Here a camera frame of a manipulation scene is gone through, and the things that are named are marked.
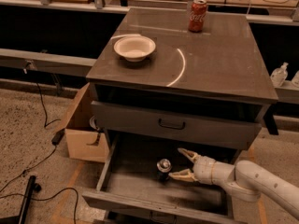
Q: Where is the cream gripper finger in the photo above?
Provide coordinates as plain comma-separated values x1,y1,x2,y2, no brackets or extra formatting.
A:
169,169,197,182
178,147,199,163

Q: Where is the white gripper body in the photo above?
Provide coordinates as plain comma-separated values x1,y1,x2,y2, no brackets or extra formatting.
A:
193,156,216,185

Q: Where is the blue pepsi can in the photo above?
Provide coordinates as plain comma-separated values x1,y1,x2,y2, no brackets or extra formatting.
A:
157,159,172,181

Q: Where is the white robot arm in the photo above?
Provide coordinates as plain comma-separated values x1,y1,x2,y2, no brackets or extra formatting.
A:
169,148,299,219

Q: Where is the grey top drawer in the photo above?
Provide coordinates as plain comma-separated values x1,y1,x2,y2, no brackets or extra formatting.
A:
92,101,261,149

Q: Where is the open grey middle drawer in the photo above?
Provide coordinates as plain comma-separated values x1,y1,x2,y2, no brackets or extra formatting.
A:
83,133,245,224

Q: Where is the grey drawer cabinet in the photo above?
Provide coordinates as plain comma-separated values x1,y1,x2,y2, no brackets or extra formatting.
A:
85,7,279,224

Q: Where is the red coca-cola can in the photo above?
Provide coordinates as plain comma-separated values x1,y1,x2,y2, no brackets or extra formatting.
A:
188,0,207,33

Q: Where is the cardboard box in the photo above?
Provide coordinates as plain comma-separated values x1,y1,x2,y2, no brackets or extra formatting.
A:
56,84,109,162

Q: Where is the clear sanitizer bottle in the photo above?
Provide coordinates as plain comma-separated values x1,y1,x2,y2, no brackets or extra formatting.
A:
270,63,288,87

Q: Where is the white paper bowl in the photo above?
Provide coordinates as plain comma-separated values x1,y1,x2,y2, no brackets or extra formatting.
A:
114,35,156,62

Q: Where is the black power adapter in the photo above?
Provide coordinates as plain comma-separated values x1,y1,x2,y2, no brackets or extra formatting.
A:
51,130,64,146

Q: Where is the black stand base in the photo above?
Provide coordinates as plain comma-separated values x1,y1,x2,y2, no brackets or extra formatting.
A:
0,175,41,224

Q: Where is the black floor cable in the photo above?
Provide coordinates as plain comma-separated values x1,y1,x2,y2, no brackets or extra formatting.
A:
0,81,79,224

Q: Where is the grey metal rail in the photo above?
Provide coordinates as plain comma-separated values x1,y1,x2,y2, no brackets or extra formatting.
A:
0,49,96,77

